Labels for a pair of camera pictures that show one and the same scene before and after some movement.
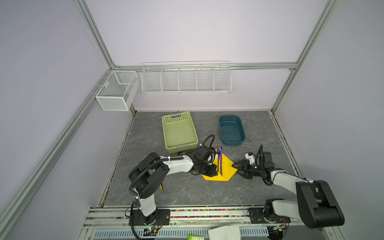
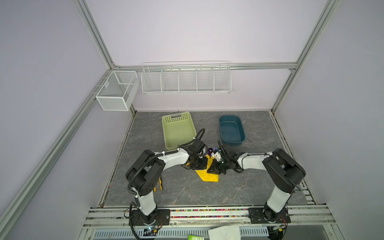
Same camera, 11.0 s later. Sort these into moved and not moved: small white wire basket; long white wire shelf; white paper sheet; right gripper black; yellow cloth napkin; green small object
Moved: right gripper black; yellow cloth napkin
Not moved: small white wire basket; green small object; long white wire shelf; white paper sheet
